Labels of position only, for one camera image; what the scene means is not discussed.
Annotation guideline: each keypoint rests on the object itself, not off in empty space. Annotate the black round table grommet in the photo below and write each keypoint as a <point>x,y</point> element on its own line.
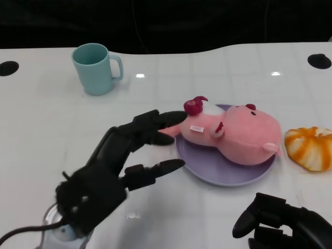
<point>8,68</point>
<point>319,61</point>

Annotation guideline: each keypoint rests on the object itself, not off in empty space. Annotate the lavender plastic plate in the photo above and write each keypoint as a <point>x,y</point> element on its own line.
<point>223,168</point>

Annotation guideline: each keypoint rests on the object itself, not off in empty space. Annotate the pink plush beaver doll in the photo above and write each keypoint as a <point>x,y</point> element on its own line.
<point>233,132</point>

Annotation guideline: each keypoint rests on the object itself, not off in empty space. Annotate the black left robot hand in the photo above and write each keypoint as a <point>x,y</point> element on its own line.
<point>109,171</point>

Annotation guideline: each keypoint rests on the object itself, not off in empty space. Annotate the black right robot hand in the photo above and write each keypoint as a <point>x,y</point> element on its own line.
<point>280,225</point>

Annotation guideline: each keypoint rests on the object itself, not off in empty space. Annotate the orange and white striped bun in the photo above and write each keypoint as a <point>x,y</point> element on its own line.
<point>310,148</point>

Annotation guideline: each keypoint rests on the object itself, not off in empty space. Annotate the teal plastic mug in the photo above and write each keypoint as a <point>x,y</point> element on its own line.
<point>94,68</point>

